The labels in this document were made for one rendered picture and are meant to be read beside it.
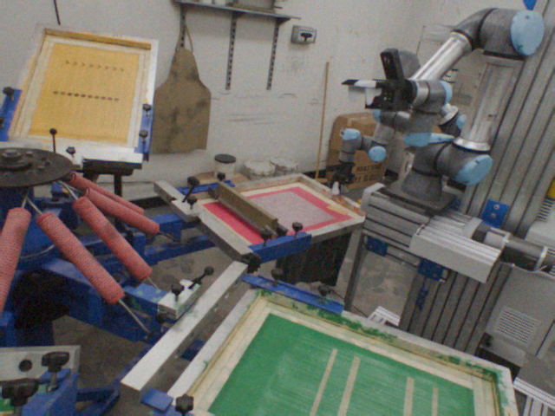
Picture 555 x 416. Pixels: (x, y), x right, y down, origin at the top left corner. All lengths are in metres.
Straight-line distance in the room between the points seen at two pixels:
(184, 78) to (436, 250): 2.75
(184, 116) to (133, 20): 0.82
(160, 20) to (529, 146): 2.79
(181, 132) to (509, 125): 2.79
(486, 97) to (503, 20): 0.22
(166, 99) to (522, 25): 2.82
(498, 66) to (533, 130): 0.32
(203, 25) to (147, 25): 0.47
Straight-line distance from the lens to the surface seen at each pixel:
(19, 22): 3.42
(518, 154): 1.80
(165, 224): 1.66
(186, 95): 3.84
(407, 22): 5.78
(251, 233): 1.81
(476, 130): 1.56
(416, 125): 1.36
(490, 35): 1.55
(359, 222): 2.01
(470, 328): 2.06
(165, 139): 3.83
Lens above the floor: 1.82
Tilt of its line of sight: 25 degrees down
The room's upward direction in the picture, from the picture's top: 9 degrees clockwise
